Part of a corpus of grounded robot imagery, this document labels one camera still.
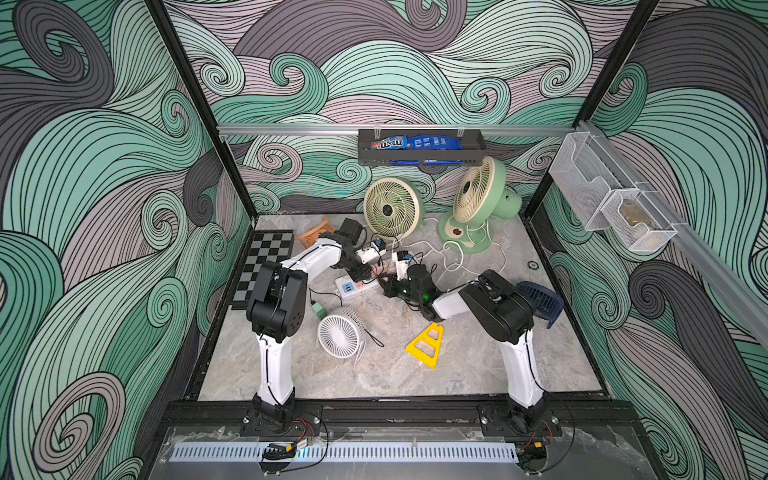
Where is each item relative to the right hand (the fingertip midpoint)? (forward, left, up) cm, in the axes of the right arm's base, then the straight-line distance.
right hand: (380, 276), depth 98 cm
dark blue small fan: (-15, -46, +9) cm, 49 cm away
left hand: (+1, +5, +3) cm, 6 cm away
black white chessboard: (+13, +42, +1) cm, 44 cm away
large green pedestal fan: (+12, -31, +24) cm, 41 cm away
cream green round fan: (+22, -4, +11) cm, 25 cm away
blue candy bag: (+29, -13, +33) cm, 46 cm away
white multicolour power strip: (-5, +11, +1) cm, 12 cm away
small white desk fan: (-23, +10, +8) cm, 26 cm away
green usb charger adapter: (-13, +19, +1) cm, 23 cm away
